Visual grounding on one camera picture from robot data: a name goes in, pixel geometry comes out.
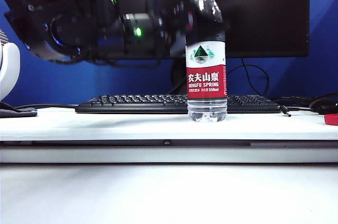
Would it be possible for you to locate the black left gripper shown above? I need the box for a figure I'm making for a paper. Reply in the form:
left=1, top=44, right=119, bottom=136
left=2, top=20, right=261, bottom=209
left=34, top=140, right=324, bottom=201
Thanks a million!
left=157, top=0, right=231, bottom=58

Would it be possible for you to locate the clear plastic water bottle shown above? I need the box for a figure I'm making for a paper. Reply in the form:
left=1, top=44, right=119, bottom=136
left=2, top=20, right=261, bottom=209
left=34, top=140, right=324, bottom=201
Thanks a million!
left=185, top=0, right=228, bottom=123

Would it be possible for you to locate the red bottle cap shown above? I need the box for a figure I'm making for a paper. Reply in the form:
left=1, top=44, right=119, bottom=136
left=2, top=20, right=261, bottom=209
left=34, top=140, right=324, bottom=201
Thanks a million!
left=324, top=114, right=338, bottom=126

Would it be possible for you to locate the black monitor stand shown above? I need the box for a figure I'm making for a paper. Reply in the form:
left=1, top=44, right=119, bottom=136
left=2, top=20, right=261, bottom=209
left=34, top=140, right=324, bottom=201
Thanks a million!
left=170, top=57, right=189, bottom=95

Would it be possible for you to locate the black computer monitor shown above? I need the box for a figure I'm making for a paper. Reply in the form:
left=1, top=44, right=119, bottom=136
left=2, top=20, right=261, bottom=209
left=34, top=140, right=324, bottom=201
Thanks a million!
left=67, top=0, right=310, bottom=60

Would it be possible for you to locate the black computer keyboard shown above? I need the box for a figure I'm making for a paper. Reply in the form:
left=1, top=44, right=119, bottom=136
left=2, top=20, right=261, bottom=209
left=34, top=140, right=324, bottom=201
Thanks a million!
left=74, top=94, right=282, bottom=115

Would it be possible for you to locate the white raised desk board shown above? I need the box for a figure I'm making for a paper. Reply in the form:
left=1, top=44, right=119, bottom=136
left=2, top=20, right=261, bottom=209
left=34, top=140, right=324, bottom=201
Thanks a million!
left=0, top=107, right=338, bottom=142

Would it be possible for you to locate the blue office partition panel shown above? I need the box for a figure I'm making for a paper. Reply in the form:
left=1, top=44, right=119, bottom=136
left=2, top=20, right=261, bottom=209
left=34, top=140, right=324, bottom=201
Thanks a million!
left=0, top=0, right=338, bottom=107

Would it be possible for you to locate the white desk fan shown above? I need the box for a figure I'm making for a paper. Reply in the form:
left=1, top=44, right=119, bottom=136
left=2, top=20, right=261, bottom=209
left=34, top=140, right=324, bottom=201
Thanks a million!
left=0, top=30, right=21, bottom=102

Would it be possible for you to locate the thin black looping cable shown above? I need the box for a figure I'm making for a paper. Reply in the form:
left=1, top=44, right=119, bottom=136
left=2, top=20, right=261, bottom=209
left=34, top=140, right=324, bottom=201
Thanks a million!
left=226, top=57, right=270, bottom=97

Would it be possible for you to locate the black barrel plug cable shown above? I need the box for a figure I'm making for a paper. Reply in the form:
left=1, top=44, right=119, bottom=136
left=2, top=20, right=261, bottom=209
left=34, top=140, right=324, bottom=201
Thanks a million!
left=279, top=104, right=315, bottom=118

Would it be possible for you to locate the black cable bundle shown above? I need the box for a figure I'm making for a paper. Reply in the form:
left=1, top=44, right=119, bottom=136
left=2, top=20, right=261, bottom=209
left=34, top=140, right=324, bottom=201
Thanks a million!
left=271, top=92, right=338, bottom=116

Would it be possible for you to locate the thick black cable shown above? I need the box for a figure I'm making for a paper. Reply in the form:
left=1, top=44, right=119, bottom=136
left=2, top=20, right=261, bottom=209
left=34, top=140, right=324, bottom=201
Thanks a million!
left=15, top=104, right=79, bottom=110

